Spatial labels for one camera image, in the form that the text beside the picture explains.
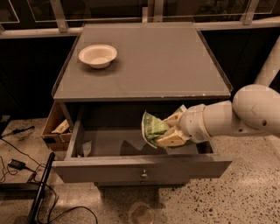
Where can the black screwdriver on floor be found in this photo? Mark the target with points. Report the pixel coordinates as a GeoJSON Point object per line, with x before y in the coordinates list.
{"type": "Point", "coordinates": [16, 131]}

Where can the black power adapter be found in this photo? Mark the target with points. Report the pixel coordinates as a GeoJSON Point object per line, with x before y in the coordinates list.
{"type": "Point", "coordinates": [18, 165]}

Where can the white paper bowl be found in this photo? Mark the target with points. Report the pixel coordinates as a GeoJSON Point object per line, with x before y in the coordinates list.
{"type": "Point", "coordinates": [98, 56]}

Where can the metal window railing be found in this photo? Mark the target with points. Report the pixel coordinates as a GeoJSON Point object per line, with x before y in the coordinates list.
{"type": "Point", "coordinates": [21, 19]}

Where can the grey wooden cabinet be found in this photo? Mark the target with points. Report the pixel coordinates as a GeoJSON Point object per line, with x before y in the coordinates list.
{"type": "Point", "coordinates": [158, 68]}

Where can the green jalapeno chip bag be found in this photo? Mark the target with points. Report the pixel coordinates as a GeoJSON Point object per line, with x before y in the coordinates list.
{"type": "Point", "coordinates": [153, 128]}

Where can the black bar on floor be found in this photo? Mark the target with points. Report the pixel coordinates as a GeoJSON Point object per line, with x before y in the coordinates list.
{"type": "Point", "coordinates": [41, 185]}

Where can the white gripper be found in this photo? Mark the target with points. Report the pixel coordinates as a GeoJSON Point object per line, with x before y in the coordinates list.
{"type": "Point", "coordinates": [192, 122]}

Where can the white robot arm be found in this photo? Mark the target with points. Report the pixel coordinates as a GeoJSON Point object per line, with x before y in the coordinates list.
{"type": "Point", "coordinates": [255, 110]}

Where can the brass drawer knob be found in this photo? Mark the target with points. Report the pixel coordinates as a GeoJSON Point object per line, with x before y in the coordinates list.
{"type": "Point", "coordinates": [144, 174]}

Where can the open grey top drawer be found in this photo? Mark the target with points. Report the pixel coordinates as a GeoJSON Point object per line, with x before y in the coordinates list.
{"type": "Point", "coordinates": [116, 156]}

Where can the cardboard box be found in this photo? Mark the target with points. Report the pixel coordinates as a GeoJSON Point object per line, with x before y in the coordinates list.
{"type": "Point", "coordinates": [56, 142]}

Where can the yellow packet in box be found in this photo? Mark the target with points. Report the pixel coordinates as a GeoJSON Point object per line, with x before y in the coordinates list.
{"type": "Point", "coordinates": [62, 128]}

